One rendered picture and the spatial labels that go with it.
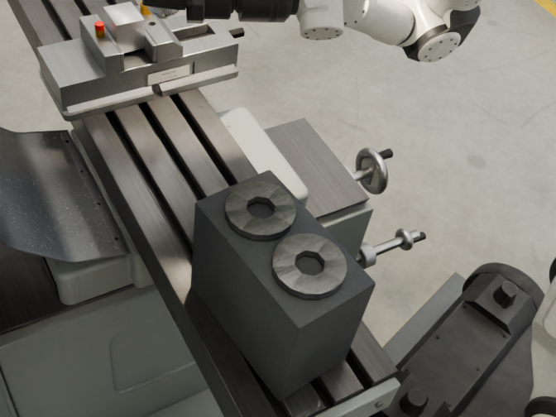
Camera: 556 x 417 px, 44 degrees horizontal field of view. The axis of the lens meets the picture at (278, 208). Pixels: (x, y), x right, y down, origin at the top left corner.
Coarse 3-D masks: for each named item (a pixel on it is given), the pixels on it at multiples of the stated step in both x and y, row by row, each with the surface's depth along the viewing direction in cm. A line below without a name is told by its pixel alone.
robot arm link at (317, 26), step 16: (272, 0) 97; (288, 0) 97; (304, 0) 98; (320, 0) 98; (336, 0) 99; (272, 16) 99; (288, 16) 100; (304, 16) 99; (320, 16) 98; (336, 16) 99; (304, 32) 100; (320, 32) 101; (336, 32) 101
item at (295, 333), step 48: (240, 192) 87; (288, 192) 89; (240, 240) 83; (288, 240) 82; (240, 288) 85; (288, 288) 78; (336, 288) 79; (240, 336) 92; (288, 336) 79; (336, 336) 86; (288, 384) 87
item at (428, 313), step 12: (456, 276) 177; (444, 288) 174; (456, 288) 174; (432, 300) 171; (444, 300) 171; (420, 312) 168; (432, 312) 168; (444, 312) 169; (408, 324) 165; (420, 324) 166; (432, 324) 166; (396, 336) 163; (408, 336) 163; (420, 336) 164; (384, 348) 160; (396, 348) 160; (408, 348) 161; (396, 360) 158
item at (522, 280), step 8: (488, 264) 160; (496, 264) 158; (504, 264) 157; (472, 272) 162; (480, 272) 158; (488, 272) 156; (496, 272) 155; (504, 272) 155; (512, 272) 154; (520, 272) 155; (472, 280) 161; (512, 280) 153; (520, 280) 153; (528, 280) 153; (464, 288) 164; (520, 288) 152; (528, 288) 152; (536, 288) 153; (536, 296) 152; (536, 304) 152
